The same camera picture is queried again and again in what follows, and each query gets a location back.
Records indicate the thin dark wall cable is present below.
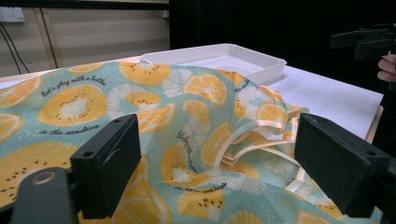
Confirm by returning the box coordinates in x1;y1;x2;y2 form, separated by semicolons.
38;7;60;69

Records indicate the fruit print cloth bag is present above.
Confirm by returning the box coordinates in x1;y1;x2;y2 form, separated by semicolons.
0;60;382;224

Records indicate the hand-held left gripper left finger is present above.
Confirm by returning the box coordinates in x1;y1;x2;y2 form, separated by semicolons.
70;113;143;220

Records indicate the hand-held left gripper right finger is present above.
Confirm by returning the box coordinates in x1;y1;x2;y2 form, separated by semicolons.
294;112;392;218

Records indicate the black curtain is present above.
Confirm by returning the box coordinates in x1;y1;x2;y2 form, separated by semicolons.
169;0;396;94

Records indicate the white wall socket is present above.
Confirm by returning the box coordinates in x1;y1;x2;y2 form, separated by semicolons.
0;7;26;23

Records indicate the black wall cable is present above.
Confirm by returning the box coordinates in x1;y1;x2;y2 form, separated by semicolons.
0;21;31;75

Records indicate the white plastic tray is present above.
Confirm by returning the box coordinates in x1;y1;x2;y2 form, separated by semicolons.
139;42;288;86

